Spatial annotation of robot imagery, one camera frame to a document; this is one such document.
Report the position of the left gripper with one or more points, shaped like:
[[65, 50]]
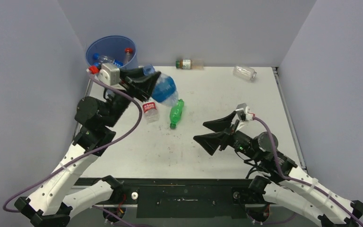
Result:
[[143, 85]]

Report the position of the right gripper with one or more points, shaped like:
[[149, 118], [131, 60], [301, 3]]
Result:
[[210, 141]]

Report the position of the blue label crushed bottle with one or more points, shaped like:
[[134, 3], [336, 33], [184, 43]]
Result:
[[165, 91]]

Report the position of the Pepsi English label bottle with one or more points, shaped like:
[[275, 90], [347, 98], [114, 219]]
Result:
[[106, 59]]

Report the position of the Pepsi logo bottle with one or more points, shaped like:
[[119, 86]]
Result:
[[97, 65]]

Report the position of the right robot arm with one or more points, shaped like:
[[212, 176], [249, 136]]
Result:
[[280, 180]]

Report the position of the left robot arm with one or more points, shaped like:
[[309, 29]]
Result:
[[51, 205]]

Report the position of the blue plastic bin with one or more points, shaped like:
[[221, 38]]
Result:
[[114, 47]]

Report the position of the red cap tea bottle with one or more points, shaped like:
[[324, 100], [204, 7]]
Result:
[[128, 55]]

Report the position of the red label water bottle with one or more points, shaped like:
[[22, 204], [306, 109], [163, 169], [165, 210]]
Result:
[[150, 111]]

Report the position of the green plastic bottle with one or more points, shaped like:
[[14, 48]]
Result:
[[176, 113]]

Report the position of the green cap brown bottle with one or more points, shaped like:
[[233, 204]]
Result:
[[189, 64]]

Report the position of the clear plastic jar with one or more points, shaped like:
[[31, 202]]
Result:
[[245, 73]]

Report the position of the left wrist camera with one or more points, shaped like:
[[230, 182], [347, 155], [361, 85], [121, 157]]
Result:
[[108, 73]]

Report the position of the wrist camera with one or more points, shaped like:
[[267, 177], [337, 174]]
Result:
[[244, 113], [108, 73]]

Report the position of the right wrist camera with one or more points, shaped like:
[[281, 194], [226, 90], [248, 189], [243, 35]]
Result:
[[244, 113]]

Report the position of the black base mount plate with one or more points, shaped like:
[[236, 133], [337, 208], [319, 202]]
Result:
[[186, 198]]

